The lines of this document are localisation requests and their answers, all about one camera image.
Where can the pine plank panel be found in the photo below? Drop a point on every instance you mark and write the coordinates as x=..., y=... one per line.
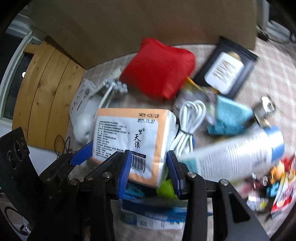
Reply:
x=50, y=92

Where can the blue wet wipes packet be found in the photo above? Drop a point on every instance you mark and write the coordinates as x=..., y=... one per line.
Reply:
x=150, y=213

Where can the white plastic device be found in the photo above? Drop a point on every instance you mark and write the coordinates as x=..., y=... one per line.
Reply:
x=85, y=125

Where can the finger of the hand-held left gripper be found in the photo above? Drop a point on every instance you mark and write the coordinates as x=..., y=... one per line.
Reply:
x=81, y=153

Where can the printed yellow packet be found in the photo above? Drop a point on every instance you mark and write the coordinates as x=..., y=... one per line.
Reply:
x=196, y=89

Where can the red pouch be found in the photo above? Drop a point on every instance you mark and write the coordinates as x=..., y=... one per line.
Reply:
x=159, y=67

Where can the light blue card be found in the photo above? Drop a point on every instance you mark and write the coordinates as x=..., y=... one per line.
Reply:
x=231, y=113

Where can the white tube blue cap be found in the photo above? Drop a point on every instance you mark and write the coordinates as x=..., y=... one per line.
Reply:
x=231, y=153

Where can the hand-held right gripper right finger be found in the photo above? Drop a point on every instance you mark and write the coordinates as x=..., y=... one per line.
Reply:
x=174, y=171

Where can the metal eyelash curler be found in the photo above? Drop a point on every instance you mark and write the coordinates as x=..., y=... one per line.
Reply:
x=264, y=109

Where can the light brown wooden board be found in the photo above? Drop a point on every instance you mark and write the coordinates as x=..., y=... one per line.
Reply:
x=138, y=23

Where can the red yellow snack packet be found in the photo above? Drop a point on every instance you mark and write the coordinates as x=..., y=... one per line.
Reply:
x=284, y=192

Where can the black pouch white label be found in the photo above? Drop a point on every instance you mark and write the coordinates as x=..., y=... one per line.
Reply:
x=225, y=69

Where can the small orange snack packet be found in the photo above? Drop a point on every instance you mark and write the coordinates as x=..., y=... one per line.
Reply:
x=276, y=168

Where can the white cardboard box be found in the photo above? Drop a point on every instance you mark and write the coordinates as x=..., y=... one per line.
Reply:
x=81, y=97

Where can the green packet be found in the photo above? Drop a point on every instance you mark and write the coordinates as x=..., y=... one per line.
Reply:
x=165, y=188

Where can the orange white tissue pack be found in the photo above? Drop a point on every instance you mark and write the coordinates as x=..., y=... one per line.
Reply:
x=129, y=134

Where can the teal small item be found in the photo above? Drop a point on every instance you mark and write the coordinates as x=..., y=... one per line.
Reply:
x=272, y=190

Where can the silver earbuds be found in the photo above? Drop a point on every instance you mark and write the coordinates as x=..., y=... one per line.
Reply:
x=115, y=85

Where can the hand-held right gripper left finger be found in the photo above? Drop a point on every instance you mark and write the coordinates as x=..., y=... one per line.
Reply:
x=124, y=171

